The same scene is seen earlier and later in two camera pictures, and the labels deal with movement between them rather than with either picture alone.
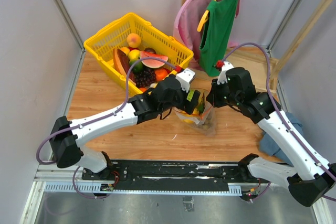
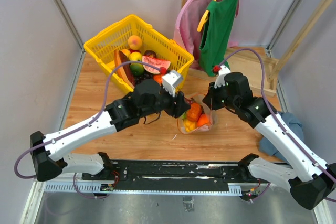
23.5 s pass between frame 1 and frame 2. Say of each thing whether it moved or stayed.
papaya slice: stayed
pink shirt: stayed
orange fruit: stayed
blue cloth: stayed
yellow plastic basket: stayed
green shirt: stayed
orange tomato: moved
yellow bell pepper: moved
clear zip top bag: moved
